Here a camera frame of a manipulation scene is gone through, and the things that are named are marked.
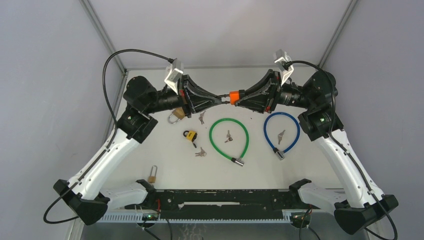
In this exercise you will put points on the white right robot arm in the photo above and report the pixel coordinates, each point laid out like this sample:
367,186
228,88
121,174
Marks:
362,203

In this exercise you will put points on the small brass padlock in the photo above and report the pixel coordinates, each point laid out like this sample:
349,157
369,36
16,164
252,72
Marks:
153,174

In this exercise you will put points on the yellow tag padlock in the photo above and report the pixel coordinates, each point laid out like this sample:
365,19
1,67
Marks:
191,136

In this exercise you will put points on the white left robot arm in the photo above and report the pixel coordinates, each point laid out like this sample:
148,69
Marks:
84,192

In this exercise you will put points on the orange black padlock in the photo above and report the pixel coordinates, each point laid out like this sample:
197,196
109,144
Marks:
232,97

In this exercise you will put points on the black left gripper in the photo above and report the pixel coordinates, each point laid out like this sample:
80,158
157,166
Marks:
195,105

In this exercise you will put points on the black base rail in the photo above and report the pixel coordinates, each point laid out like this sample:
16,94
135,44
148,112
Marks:
222,205

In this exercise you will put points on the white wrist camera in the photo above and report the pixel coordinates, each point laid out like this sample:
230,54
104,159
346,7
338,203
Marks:
282,61
173,73

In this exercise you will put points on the blue lock silver keys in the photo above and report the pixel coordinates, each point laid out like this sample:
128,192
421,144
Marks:
280,136

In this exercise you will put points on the blue cable lock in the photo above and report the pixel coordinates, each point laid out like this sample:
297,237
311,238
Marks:
281,153

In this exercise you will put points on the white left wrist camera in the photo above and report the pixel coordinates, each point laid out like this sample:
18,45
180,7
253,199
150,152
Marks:
173,73

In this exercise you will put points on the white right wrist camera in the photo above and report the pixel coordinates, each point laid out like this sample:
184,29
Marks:
282,61

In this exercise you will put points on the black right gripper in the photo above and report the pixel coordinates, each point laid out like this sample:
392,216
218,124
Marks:
265,101

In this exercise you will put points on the brass padlock silver keys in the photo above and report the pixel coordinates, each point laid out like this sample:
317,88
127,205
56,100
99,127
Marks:
202,153

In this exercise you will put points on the green lock silver keys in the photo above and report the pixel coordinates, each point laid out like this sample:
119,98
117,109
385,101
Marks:
229,137

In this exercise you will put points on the large brass padlock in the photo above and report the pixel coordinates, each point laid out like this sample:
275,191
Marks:
176,115

